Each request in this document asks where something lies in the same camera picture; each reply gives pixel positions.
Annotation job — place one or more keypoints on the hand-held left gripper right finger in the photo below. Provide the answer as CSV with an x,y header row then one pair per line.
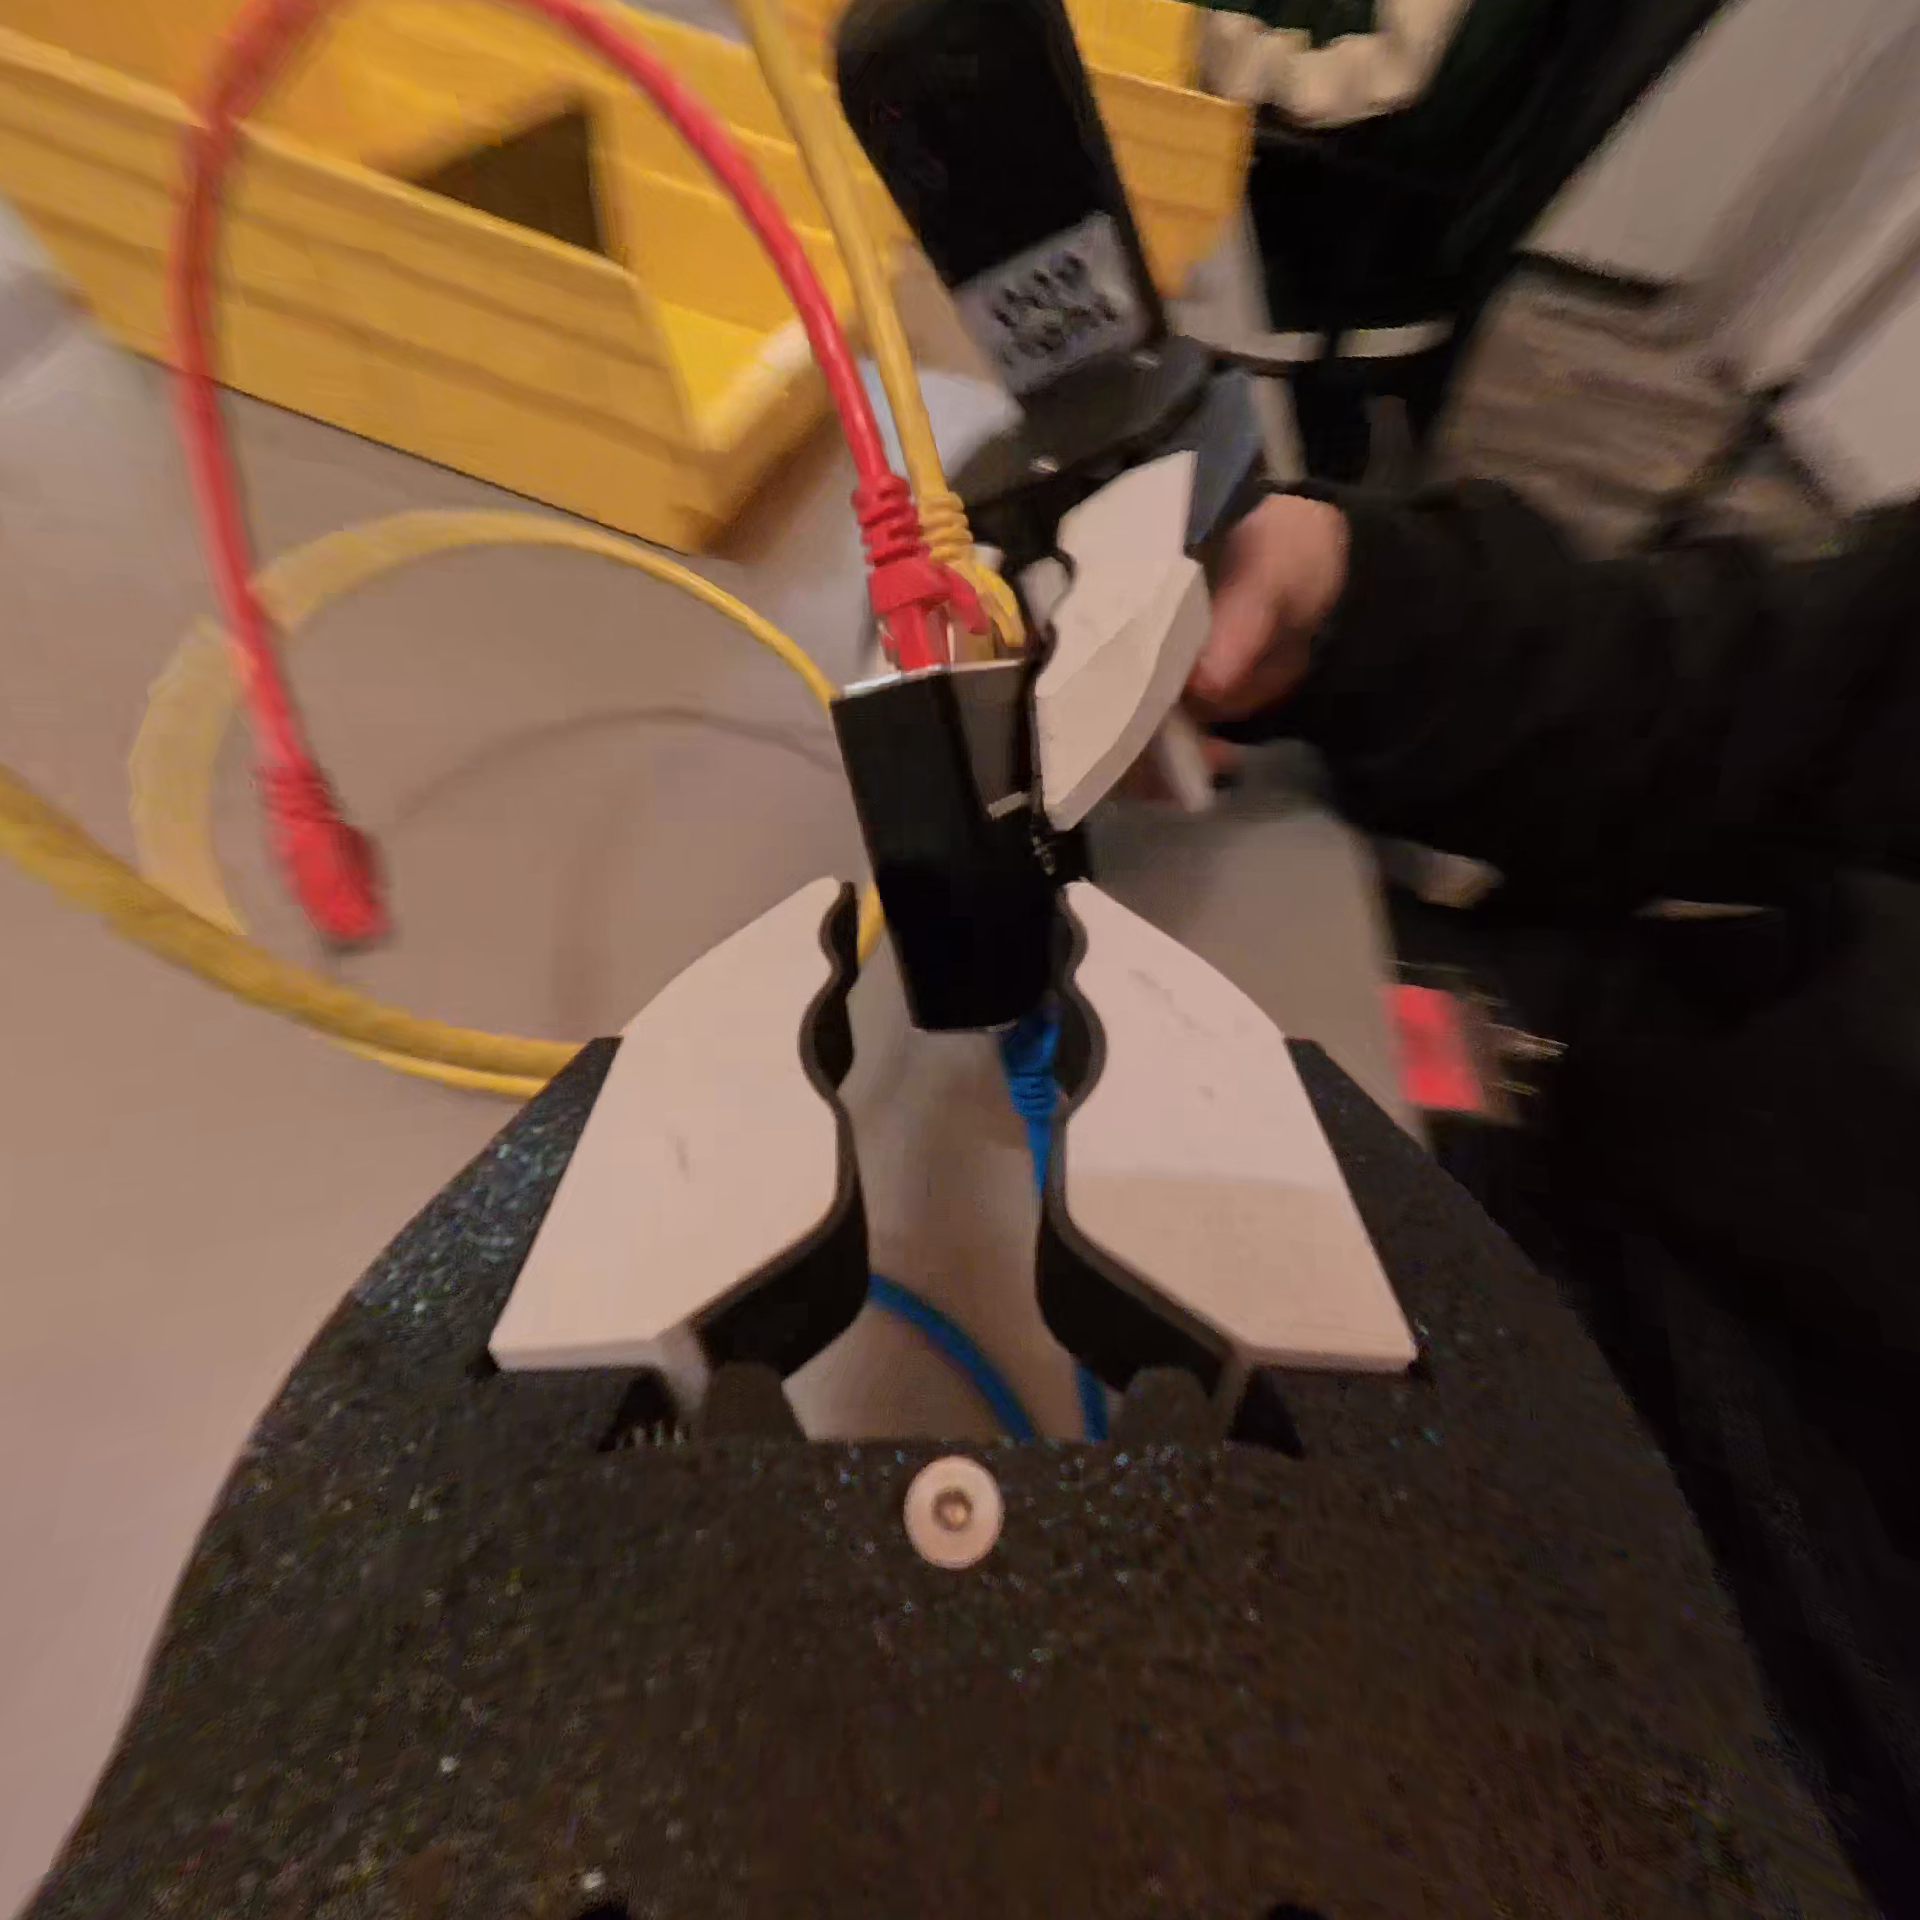
x,y
1217,1184

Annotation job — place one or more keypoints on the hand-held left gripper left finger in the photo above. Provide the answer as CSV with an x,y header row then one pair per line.
x,y
689,1169

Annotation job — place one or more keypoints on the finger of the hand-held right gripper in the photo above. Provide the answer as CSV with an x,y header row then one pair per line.
x,y
1125,645

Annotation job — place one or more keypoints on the black network splitter box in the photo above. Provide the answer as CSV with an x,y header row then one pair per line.
x,y
944,855

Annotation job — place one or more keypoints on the yellow storage bin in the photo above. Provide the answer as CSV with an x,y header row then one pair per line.
x,y
449,331

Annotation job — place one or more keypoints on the grey desk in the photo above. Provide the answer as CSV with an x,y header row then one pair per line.
x,y
496,721

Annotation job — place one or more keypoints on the person's right hand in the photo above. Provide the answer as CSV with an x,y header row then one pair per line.
x,y
1275,599

